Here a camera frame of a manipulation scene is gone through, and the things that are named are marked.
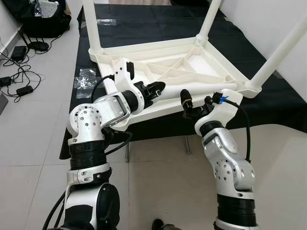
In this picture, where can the white plastic bag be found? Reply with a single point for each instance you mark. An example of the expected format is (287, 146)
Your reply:
(45, 7)

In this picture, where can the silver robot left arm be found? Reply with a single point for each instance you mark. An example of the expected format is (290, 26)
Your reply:
(88, 124)

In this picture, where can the beige woven cloth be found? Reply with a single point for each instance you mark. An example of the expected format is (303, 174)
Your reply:
(144, 2)

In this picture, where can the yellow rubber band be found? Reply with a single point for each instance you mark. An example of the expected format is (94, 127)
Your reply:
(187, 101)

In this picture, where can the grey robot right leg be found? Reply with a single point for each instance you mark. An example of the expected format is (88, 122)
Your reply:
(165, 225)

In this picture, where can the white plastic table top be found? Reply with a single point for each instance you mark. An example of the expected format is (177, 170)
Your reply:
(201, 64)

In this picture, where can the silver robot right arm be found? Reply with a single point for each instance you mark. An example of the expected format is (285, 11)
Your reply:
(230, 163)

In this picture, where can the clear tape patch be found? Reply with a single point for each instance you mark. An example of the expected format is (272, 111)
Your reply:
(86, 79)

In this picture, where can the black power strip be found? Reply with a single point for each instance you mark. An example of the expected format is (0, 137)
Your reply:
(5, 81)

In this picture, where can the clear tape strip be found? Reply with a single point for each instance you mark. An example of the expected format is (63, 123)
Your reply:
(104, 21)

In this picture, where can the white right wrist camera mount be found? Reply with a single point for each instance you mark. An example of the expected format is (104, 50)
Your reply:
(223, 112)

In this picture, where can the black router with antennas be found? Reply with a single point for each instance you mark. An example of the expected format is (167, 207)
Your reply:
(38, 46)

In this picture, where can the grey box red label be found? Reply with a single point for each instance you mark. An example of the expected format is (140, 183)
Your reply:
(3, 103)

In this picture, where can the black open bag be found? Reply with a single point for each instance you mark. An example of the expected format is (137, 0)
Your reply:
(43, 26)

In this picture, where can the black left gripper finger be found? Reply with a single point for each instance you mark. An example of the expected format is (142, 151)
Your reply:
(156, 88)

